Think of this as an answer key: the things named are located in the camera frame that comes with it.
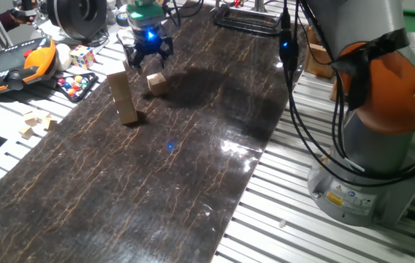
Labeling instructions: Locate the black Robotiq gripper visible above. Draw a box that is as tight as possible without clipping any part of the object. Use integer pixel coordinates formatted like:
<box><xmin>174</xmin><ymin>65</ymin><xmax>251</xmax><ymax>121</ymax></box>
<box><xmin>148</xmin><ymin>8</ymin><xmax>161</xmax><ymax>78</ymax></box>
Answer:
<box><xmin>123</xmin><ymin>21</ymin><xmax>175</xmax><ymax>71</ymax></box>

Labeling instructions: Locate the light wooden cube block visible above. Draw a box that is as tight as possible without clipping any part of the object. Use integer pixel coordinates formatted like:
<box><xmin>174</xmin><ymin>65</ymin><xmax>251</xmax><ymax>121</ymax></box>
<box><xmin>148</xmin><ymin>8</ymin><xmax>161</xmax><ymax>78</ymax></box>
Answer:
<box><xmin>104</xmin><ymin>60</ymin><xmax>128</xmax><ymax>84</ymax></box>
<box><xmin>145</xmin><ymin>72</ymin><xmax>170</xmax><ymax>97</ymax></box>
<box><xmin>116</xmin><ymin>106</ymin><xmax>140</xmax><ymax>126</ymax></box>
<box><xmin>112</xmin><ymin>95</ymin><xmax>136</xmax><ymax>113</ymax></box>
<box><xmin>107</xmin><ymin>78</ymin><xmax>132</xmax><ymax>102</ymax></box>

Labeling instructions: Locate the bystander hand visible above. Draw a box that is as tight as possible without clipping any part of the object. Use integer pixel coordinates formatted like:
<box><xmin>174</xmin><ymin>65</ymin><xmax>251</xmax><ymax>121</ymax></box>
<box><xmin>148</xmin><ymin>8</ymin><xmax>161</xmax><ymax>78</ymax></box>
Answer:
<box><xmin>9</xmin><ymin>9</ymin><xmax>37</xmax><ymax>26</ymax></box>

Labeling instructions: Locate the black tape roll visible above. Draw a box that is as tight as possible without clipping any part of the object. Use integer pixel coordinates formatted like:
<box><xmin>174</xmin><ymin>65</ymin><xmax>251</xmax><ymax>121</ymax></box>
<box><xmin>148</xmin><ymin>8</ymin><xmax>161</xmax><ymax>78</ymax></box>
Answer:
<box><xmin>115</xmin><ymin>11</ymin><xmax>131</xmax><ymax>27</ymax></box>

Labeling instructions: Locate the Rubik's cube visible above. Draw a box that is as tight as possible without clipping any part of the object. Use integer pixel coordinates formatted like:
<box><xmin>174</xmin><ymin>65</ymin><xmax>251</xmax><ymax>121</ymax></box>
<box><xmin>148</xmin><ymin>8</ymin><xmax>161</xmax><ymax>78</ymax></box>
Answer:
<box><xmin>69</xmin><ymin>44</ymin><xmax>97</xmax><ymax>70</ymax></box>

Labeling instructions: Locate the black tray of balls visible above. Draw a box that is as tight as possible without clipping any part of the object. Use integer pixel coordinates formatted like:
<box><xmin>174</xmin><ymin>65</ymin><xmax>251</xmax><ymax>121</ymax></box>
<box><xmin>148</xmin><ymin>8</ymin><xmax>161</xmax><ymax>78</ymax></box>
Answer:
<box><xmin>54</xmin><ymin>72</ymin><xmax>99</xmax><ymax>103</ymax></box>

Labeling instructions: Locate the black round fan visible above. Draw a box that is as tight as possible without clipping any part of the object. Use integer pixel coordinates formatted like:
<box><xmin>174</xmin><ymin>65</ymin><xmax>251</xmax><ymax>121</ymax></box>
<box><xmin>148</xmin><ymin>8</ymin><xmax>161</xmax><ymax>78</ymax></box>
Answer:
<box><xmin>46</xmin><ymin>0</ymin><xmax>108</xmax><ymax>41</ymax></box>

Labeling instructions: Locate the small wooden cube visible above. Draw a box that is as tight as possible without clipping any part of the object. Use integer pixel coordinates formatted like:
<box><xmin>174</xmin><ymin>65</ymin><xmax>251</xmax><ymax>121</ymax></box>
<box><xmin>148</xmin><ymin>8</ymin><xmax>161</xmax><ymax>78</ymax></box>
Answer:
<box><xmin>42</xmin><ymin>115</ymin><xmax>58</xmax><ymax>132</ymax></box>
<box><xmin>18</xmin><ymin>124</ymin><xmax>34</xmax><ymax>140</ymax></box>
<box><xmin>23</xmin><ymin>111</ymin><xmax>39</xmax><ymax>127</ymax></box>

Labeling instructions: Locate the black orange teach pendant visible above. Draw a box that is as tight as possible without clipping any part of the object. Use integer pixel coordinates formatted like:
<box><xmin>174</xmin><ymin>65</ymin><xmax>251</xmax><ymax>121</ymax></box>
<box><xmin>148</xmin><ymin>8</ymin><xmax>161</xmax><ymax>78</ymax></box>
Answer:
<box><xmin>0</xmin><ymin>36</ymin><xmax>58</xmax><ymax>96</ymax></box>

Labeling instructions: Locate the brown wooden box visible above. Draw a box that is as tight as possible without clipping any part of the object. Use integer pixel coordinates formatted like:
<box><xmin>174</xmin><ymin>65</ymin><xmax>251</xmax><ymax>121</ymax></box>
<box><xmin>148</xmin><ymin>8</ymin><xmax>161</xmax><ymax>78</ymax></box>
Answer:
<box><xmin>304</xmin><ymin>42</ymin><xmax>336</xmax><ymax>80</ymax></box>
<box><xmin>306</xmin><ymin>25</ymin><xmax>321</xmax><ymax>47</ymax></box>

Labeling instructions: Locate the black clamp frame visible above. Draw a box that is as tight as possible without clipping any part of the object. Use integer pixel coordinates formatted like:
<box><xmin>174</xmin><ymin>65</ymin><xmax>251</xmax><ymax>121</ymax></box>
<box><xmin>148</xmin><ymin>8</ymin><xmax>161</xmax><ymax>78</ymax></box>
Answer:
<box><xmin>213</xmin><ymin>3</ymin><xmax>283</xmax><ymax>37</ymax></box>

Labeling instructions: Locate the black cable with plug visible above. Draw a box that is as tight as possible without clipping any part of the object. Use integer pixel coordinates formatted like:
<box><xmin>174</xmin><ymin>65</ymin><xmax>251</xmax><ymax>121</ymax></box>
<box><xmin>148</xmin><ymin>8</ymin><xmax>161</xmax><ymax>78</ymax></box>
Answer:
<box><xmin>278</xmin><ymin>0</ymin><xmax>415</xmax><ymax>188</ymax></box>

